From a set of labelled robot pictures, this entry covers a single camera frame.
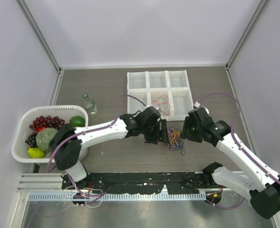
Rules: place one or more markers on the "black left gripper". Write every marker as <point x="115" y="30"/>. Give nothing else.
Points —
<point x="154" y="139"/>

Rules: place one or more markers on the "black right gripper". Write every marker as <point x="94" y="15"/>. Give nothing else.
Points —
<point x="186" y="132"/>

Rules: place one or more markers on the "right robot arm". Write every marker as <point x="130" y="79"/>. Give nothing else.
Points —
<point x="259" y="184"/>

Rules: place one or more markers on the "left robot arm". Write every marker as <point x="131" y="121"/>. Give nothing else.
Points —
<point x="68" y="142"/>

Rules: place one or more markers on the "white six-compartment organizer tray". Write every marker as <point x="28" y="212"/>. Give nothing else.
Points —
<point x="167" y="90"/>

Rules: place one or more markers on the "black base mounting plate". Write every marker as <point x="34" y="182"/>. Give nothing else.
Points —
<point x="147" y="183"/>

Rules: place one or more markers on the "clear plastic bottle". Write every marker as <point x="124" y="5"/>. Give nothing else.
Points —
<point x="89" y="104"/>

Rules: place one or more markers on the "green lime fruit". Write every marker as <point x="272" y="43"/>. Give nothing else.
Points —
<point x="77" y="121"/>

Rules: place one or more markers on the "red grape bunch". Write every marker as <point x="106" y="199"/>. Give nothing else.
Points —
<point x="46" y="122"/>

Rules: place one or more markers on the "green melon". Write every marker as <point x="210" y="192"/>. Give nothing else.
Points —
<point x="44" y="137"/>

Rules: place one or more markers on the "red apple fruit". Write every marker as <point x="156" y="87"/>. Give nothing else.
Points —
<point x="40" y="129"/>

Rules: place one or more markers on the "yellow pear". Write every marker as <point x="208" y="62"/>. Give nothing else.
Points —
<point x="36" y="153"/>

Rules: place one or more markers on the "dark grape bunch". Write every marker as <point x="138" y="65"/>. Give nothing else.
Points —
<point x="31" y="139"/>

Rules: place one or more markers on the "white plastic fruit basket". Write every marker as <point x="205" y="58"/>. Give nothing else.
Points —
<point x="19" y="149"/>

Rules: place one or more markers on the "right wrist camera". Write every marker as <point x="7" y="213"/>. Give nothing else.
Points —
<point x="198" y="105"/>

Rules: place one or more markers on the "white slotted cable duct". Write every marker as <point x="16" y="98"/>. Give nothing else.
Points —
<point x="72" y="196"/>

